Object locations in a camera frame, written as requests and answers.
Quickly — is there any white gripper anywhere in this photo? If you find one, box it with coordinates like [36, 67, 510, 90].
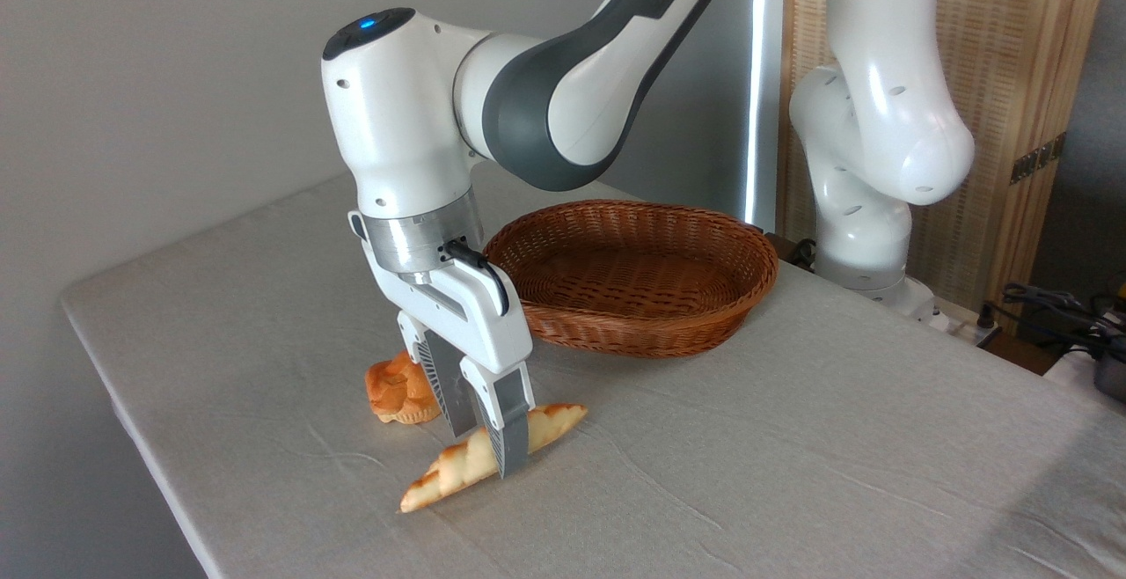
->
[348, 210, 537, 480]

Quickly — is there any long braided bread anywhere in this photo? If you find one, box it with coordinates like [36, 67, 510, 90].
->
[398, 402, 589, 515]

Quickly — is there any round orange muffin bread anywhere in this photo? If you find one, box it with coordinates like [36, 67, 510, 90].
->
[364, 350, 442, 426]

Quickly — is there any brown wicker basket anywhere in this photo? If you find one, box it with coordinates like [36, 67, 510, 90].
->
[482, 200, 780, 359]

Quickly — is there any white tablecloth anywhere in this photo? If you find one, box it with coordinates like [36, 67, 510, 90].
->
[60, 161, 1126, 579]

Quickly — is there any shiny metal pole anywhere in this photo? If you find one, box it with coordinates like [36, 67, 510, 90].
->
[741, 0, 787, 233]

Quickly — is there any dark metal screen hinge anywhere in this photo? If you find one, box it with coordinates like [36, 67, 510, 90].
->
[1009, 131, 1068, 187]

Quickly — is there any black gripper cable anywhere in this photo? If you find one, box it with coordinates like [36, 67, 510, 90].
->
[442, 239, 512, 317]

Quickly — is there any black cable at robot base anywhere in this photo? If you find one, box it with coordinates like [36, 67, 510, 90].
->
[764, 231, 819, 274]

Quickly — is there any black cable bundle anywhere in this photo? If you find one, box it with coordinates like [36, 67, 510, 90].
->
[978, 282, 1126, 362]

